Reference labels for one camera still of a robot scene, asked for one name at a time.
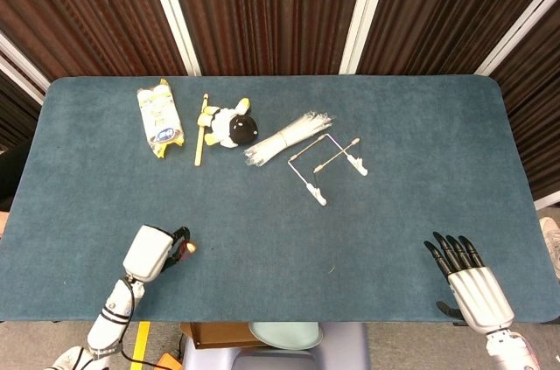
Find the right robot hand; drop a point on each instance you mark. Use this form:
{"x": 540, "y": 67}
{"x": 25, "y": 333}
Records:
{"x": 477, "y": 295}

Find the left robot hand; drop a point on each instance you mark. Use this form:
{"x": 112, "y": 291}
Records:
{"x": 146, "y": 252}

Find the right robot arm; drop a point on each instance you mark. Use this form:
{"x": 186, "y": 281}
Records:
{"x": 512, "y": 352}

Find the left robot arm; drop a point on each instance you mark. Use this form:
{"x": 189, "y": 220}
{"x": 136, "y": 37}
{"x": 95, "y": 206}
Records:
{"x": 111, "y": 317}

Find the cardboard box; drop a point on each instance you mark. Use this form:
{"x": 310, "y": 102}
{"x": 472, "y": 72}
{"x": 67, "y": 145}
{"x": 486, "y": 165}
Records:
{"x": 219, "y": 335}

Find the orange foot pedal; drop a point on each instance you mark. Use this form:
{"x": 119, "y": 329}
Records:
{"x": 168, "y": 362}

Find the wooden stick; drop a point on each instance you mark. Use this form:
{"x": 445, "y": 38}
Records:
{"x": 199, "y": 147}

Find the yellow white snack bag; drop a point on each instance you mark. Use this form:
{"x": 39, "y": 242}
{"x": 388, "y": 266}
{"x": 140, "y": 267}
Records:
{"x": 159, "y": 120}

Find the blue felt table mat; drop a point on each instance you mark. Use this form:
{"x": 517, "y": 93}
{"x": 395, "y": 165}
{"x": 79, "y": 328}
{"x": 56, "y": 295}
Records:
{"x": 280, "y": 234}

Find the small yellow-green thread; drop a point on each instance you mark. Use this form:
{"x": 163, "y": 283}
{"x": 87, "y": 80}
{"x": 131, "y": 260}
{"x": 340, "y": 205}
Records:
{"x": 331, "y": 269}

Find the black white yellow plush toy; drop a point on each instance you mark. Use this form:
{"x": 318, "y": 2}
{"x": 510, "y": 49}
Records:
{"x": 240, "y": 129}

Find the person in black clothing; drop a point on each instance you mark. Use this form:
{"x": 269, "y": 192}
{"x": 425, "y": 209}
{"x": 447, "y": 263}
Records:
{"x": 11, "y": 177}

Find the pale green round plate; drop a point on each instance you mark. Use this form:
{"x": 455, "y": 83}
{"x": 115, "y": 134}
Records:
{"x": 284, "y": 334}

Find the bundle of clear plastic straws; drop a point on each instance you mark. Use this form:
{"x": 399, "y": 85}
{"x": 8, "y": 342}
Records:
{"x": 280, "y": 140}

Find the brown pleated curtain panel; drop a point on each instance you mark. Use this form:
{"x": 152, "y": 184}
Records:
{"x": 271, "y": 7}
{"x": 450, "y": 7}
{"x": 87, "y": 7}

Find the white partition post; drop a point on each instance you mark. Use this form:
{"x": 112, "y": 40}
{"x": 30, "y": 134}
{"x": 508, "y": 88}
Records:
{"x": 364, "y": 16}
{"x": 171, "y": 16}
{"x": 26, "y": 63}
{"x": 516, "y": 32}

